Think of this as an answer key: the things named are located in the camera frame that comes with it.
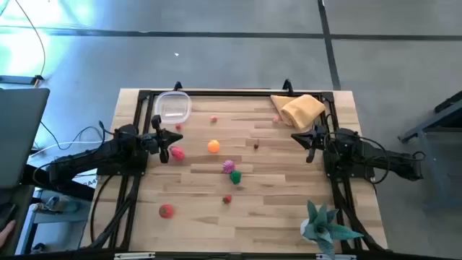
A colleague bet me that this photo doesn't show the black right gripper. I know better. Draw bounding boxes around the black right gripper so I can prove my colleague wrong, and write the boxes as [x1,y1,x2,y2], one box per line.
[291,123,328,163]

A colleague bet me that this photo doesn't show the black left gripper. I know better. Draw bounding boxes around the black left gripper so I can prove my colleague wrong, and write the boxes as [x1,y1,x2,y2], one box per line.
[139,115,183,164]

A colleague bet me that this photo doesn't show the pinkish red round toy fruit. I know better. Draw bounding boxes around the pinkish red round toy fruit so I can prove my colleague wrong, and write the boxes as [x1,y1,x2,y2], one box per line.
[169,145,186,162]

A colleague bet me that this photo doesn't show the clear plastic tupperware container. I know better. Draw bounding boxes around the clear plastic tupperware container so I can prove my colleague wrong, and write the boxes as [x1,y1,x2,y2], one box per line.
[154,90,193,125]

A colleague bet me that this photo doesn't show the red toy tomato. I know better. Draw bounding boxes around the red toy tomato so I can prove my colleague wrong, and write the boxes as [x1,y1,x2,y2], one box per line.
[158,204,175,220]

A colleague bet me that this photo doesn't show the folded yellow cloth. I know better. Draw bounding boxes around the folded yellow cloth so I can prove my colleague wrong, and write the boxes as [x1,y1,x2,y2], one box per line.
[270,94,326,131]

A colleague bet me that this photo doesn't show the teal artificial succulent plant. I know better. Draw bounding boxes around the teal artificial succulent plant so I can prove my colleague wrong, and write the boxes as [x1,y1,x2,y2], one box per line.
[300,199,365,259]

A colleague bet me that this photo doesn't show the white printed label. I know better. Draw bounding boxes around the white printed label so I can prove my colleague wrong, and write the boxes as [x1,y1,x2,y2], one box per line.
[71,175,99,189]

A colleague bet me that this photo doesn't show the blue grey metal table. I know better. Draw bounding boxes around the blue grey metal table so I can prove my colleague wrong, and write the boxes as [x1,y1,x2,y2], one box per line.
[398,90,462,212]

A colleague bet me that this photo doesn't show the small cluttered utility cart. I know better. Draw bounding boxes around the small cluttered utility cart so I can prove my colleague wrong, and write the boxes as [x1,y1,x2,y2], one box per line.
[14,187,91,256]

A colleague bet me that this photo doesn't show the grey flat panel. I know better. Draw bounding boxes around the grey flat panel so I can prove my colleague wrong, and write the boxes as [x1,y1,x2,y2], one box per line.
[0,87,51,189]

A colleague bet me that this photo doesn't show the person's hand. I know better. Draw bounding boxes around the person's hand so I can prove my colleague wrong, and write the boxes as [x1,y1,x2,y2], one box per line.
[0,219,17,248]

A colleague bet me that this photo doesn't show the black metal table frame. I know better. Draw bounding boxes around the black metal table frame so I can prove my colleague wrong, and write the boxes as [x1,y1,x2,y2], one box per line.
[84,88,389,254]

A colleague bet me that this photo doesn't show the white cable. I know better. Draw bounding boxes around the white cable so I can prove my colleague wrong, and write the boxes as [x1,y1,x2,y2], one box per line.
[30,139,106,156]

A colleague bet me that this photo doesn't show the silver metal bracket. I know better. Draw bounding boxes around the silver metal bracket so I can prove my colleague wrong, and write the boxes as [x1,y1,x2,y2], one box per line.
[315,253,357,260]
[113,252,156,260]

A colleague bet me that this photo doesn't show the yellow hanging cable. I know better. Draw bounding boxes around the yellow hanging cable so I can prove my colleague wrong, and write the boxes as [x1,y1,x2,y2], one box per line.
[13,0,47,87]

